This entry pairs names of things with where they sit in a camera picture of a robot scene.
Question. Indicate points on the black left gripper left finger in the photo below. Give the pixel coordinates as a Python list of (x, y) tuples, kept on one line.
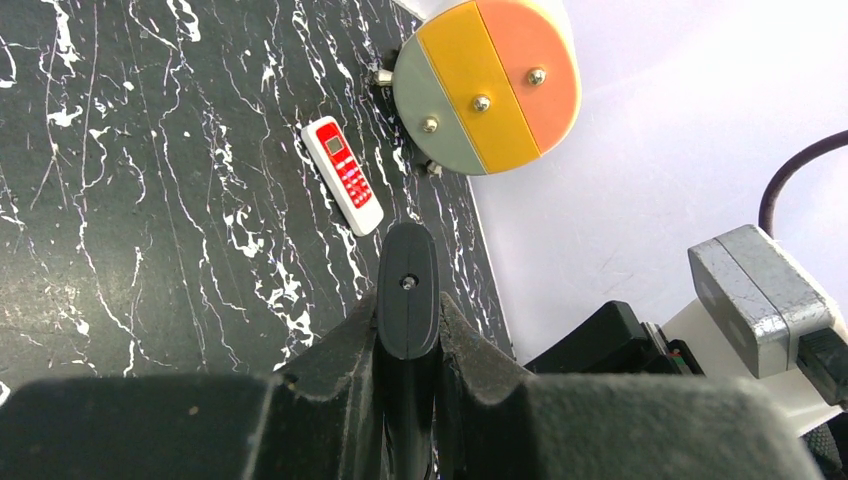
[(315, 418)]

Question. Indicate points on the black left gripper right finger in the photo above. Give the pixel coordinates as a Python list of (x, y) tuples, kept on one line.
[(497, 420)]

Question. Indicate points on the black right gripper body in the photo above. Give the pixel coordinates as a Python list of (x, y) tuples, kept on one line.
[(612, 340)]

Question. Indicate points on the white remote control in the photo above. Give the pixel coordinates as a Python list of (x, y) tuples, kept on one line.
[(343, 174)]

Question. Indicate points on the round orange drawer cabinet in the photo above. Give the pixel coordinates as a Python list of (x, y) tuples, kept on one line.
[(485, 87)]

